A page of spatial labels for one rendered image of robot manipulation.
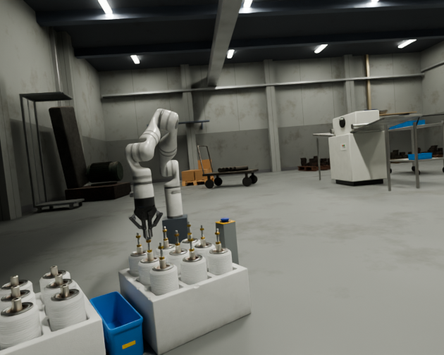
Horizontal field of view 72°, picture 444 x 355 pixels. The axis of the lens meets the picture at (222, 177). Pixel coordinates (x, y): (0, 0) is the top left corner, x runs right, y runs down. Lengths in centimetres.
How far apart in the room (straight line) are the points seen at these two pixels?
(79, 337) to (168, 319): 26
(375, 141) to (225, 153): 664
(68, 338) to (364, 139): 487
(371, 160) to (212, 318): 449
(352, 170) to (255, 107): 677
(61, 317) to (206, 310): 46
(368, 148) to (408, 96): 870
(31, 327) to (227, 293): 62
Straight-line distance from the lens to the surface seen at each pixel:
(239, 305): 126
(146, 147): 115
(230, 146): 1111
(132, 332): 113
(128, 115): 1137
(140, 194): 116
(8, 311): 106
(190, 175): 812
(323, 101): 1222
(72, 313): 104
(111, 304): 139
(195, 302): 114
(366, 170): 533
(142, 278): 123
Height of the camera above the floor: 61
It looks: 3 degrees down
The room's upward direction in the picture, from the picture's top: 5 degrees counter-clockwise
